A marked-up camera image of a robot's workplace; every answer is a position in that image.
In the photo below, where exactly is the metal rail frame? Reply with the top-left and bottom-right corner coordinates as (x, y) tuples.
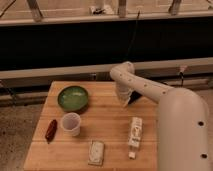
(0, 57), (213, 88)

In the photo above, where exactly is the translucent plastic cup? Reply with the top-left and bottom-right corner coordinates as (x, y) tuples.
(60, 113), (81, 137)

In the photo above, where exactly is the green bowl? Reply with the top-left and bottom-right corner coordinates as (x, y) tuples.
(57, 85), (89, 112)

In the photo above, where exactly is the dark red knife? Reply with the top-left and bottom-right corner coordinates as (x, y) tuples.
(45, 120), (57, 142)

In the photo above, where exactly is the black cable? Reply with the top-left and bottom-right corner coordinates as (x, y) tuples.
(123, 9), (141, 64)

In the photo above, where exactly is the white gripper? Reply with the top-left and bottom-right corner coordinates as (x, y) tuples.
(115, 83), (141, 107)

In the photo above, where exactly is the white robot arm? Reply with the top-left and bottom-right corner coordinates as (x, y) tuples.
(110, 61), (211, 171)

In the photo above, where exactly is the white bottle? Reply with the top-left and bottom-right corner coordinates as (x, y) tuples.
(128, 117), (143, 159)

